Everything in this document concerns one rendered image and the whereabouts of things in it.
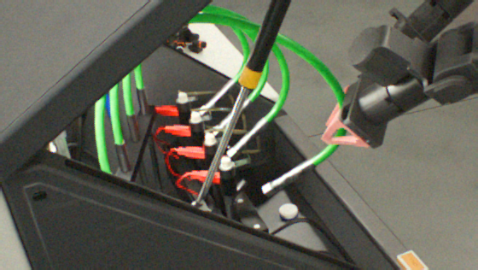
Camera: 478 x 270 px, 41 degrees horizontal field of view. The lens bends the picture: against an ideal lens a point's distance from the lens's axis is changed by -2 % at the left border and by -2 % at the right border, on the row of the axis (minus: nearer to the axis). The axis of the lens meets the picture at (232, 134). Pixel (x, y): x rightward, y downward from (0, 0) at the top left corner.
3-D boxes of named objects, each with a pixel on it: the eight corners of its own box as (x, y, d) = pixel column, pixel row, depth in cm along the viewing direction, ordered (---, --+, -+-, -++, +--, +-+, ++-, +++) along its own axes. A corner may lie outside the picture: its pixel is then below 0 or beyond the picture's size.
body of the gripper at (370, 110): (339, 125, 90) (377, 102, 84) (354, 75, 96) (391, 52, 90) (372, 151, 91) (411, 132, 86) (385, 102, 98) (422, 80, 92)
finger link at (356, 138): (304, 138, 96) (346, 113, 89) (316, 105, 101) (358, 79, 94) (336, 164, 98) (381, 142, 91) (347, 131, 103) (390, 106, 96)
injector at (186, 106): (212, 179, 142) (201, 98, 130) (191, 186, 141) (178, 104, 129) (208, 173, 144) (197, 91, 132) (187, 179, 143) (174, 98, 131)
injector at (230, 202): (256, 250, 124) (248, 163, 112) (232, 259, 122) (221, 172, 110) (250, 241, 126) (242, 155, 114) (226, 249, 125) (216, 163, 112)
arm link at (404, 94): (448, 99, 83) (449, 67, 86) (411, 73, 81) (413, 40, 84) (409, 120, 88) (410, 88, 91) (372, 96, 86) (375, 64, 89)
